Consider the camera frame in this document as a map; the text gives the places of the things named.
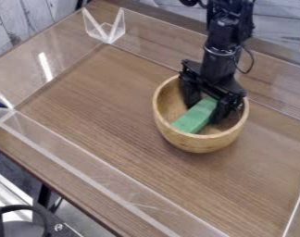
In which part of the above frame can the green rectangular block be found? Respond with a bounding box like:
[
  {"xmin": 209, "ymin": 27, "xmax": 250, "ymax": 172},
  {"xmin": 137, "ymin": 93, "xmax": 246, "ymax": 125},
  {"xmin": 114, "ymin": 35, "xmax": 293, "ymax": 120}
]
[{"xmin": 172, "ymin": 96, "xmax": 217, "ymax": 134}]

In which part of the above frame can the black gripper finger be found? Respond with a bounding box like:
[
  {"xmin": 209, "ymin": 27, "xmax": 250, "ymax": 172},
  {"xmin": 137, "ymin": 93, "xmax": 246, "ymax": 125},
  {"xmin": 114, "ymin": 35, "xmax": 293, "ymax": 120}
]
[
  {"xmin": 209, "ymin": 98, "xmax": 232, "ymax": 124},
  {"xmin": 181, "ymin": 80, "xmax": 201, "ymax": 108}
]

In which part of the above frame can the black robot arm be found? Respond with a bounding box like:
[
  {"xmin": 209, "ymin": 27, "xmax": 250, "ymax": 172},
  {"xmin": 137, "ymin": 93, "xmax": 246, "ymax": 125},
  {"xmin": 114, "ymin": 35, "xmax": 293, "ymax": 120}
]
[{"xmin": 178, "ymin": 0, "xmax": 256, "ymax": 123}]

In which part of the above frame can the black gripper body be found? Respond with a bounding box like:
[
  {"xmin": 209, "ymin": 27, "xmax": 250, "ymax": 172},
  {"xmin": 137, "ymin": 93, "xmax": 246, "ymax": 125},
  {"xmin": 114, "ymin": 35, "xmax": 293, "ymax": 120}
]
[{"xmin": 177, "ymin": 45, "xmax": 248, "ymax": 114}]

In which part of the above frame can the grey metal base plate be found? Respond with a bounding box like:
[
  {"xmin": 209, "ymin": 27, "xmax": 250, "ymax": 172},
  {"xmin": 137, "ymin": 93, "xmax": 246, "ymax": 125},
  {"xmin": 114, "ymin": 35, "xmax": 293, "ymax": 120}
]
[{"xmin": 0, "ymin": 214, "xmax": 82, "ymax": 237}]

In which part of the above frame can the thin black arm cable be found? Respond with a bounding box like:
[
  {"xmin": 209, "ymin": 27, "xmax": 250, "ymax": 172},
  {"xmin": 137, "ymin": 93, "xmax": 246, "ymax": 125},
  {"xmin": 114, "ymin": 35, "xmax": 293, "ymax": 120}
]
[{"xmin": 234, "ymin": 43, "xmax": 256, "ymax": 75}]

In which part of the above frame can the brown wooden bowl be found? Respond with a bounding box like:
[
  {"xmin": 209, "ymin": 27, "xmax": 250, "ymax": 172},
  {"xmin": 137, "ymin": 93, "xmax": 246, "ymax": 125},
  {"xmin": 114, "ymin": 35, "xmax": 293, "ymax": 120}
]
[{"xmin": 152, "ymin": 75, "xmax": 250, "ymax": 154}]

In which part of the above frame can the black table leg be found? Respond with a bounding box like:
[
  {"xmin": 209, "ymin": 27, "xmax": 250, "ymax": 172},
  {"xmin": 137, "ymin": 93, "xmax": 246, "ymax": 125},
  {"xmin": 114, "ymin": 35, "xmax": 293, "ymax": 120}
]
[{"xmin": 38, "ymin": 184, "xmax": 51, "ymax": 208}]

